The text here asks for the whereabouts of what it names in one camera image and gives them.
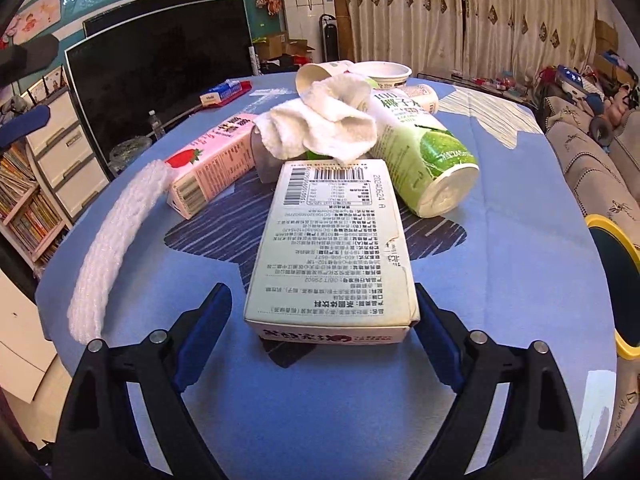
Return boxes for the black television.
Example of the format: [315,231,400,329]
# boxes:
[65,0,253,165]

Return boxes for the pink strawberry milk carton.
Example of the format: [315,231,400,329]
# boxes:
[165,113,256,220]

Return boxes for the black tower fan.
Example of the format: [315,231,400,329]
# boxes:
[319,13,340,62]

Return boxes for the beige sectional sofa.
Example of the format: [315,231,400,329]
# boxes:
[542,96,639,250]

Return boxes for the white foam net sleeve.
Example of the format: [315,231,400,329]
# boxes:
[67,159,174,344]

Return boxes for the white drawer cabinet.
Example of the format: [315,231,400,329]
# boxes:
[26,87,110,224]

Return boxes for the beige paper cup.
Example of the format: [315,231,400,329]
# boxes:
[295,60,354,96]

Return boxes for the low shelf with clutter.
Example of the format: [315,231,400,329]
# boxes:
[416,68,533,106]

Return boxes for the yellow rimmed dark trash bin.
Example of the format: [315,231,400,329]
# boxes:
[585,214,640,361]

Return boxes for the clear glass jar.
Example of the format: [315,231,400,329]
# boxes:
[250,126,285,184]

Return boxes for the beige patterned curtains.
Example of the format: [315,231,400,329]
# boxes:
[346,0,597,82]

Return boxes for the white crumpled towel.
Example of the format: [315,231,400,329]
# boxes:
[254,74,378,166]

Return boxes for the white printed carton box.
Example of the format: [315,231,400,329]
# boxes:
[244,159,420,346]

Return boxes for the plastic water bottle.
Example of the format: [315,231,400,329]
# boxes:
[149,110,166,140]

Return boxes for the red tray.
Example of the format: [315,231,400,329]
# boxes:
[200,80,252,107]

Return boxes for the white paper bowl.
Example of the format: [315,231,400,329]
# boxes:
[349,61,412,89]

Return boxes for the cardboard boxes stack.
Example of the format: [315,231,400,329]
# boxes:
[593,20,638,86]

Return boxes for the blue tissue pack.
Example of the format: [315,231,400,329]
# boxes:
[200,79,242,106]

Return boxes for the pile of plush toys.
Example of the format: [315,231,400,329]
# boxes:
[534,65,639,151]

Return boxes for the bookshelf with books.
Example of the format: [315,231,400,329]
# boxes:
[0,140,68,278]

